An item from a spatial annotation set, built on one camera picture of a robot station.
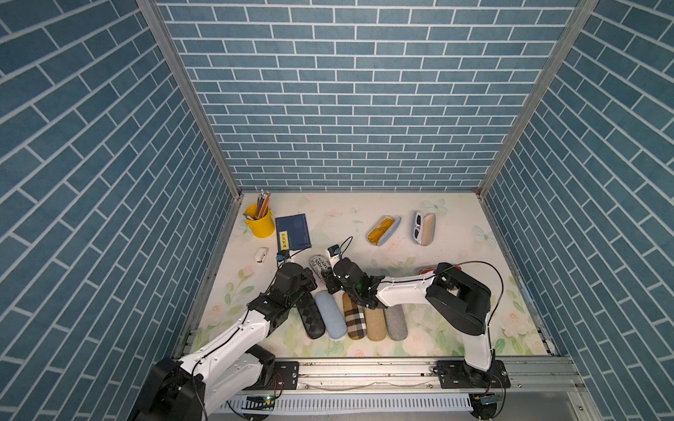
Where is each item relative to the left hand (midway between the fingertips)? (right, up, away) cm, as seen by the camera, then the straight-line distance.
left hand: (320, 272), depth 85 cm
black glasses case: (-3, -14, -2) cm, 14 cm away
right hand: (+1, -2, +5) cm, 5 cm away
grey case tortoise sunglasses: (+24, -16, -4) cm, 29 cm away
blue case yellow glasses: (+25, +12, +15) cm, 32 cm away
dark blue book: (-14, +12, +21) cm, 28 cm away
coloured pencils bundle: (-23, +23, +13) cm, 36 cm away
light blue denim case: (+4, -14, -3) cm, 15 cm away
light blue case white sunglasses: (+39, +13, +20) cm, 46 cm away
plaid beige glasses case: (+11, -13, -4) cm, 18 cm away
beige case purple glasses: (+18, -15, -4) cm, 24 cm away
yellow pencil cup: (-25, +14, +15) cm, 32 cm away
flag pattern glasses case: (-2, +1, +8) cm, 8 cm away
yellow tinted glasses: (+22, +12, +19) cm, 32 cm away
